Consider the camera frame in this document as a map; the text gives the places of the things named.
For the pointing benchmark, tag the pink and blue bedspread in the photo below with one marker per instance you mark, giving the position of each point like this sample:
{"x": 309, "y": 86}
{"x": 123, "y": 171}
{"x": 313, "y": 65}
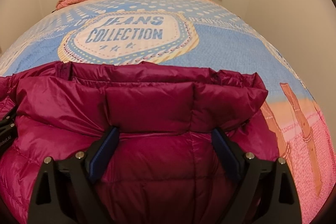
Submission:
{"x": 191, "y": 33}

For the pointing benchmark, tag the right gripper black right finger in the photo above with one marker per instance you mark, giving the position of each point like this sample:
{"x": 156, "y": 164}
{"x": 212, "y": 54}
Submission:
{"x": 265, "y": 190}

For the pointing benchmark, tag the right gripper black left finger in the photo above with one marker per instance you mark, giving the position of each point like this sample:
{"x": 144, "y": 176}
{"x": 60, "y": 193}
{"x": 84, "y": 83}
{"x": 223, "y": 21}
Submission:
{"x": 64, "y": 191}

